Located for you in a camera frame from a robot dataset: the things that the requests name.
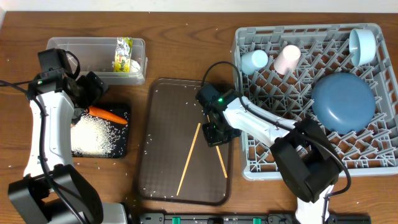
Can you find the white rice pile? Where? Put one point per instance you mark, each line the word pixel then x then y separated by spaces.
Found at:
pixel 93 137

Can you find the pink cup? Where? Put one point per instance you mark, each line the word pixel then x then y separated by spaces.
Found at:
pixel 287 60

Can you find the clear plastic bin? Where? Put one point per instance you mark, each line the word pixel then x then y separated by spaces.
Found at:
pixel 96 54

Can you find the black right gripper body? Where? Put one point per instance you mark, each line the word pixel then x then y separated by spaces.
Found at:
pixel 215 135

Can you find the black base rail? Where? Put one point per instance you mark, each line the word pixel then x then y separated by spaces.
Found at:
pixel 159 218

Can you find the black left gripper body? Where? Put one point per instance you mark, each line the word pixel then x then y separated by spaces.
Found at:
pixel 81 102

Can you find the dark blue plate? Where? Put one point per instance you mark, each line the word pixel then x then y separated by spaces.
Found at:
pixel 343 102

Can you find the grey dishwasher rack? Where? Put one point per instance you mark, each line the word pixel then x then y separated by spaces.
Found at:
pixel 324 51

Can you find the light blue cup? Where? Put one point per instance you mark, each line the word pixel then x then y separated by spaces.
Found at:
pixel 252 61

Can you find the black tray bin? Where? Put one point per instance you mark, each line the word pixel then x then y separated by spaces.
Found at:
pixel 121 140

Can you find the brown serving tray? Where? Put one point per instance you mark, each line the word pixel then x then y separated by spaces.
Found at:
pixel 171 122

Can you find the orange carrot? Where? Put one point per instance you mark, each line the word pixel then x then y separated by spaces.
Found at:
pixel 98 112

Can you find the yellow foil snack wrapper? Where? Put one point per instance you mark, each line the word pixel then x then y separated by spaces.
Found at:
pixel 123 53

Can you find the wooden chopstick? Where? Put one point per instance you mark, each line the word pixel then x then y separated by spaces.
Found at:
pixel 188 159
pixel 221 162

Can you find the light blue bowl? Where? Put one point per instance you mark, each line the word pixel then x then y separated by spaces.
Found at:
pixel 362 45

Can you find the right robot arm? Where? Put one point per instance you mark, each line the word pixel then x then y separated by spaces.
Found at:
pixel 304 156

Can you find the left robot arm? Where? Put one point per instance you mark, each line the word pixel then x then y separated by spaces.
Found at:
pixel 52 190

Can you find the white napkin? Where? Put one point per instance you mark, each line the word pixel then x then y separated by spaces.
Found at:
pixel 134 66

